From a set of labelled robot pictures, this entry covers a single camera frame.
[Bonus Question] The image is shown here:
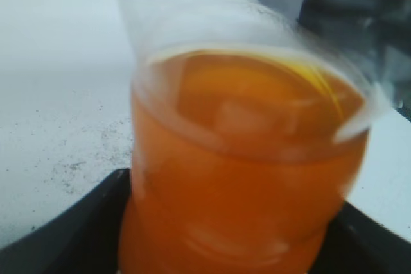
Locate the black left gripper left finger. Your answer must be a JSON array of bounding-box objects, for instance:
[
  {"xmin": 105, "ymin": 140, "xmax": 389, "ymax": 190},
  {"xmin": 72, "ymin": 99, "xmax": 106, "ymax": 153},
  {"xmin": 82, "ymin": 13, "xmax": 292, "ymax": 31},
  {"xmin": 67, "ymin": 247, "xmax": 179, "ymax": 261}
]
[{"xmin": 1, "ymin": 169, "xmax": 130, "ymax": 274}]

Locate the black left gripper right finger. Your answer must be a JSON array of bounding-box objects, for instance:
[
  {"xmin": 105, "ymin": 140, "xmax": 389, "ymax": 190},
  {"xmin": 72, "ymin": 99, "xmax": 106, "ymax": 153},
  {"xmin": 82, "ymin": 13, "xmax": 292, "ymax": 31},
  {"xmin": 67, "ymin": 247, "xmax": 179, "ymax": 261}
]
[{"xmin": 313, "ymin": 203, "xmax": 410, "ymax": 274}]

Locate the oolong tea plastic bottle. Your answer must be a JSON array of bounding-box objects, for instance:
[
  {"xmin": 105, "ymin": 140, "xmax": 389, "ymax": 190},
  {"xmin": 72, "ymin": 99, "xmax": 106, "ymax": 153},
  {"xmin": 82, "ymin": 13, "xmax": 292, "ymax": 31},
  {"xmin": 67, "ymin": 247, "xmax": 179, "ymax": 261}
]
[{"xmin": 118, "ymin": 0, "xmax": 410, "ymax": 273}]

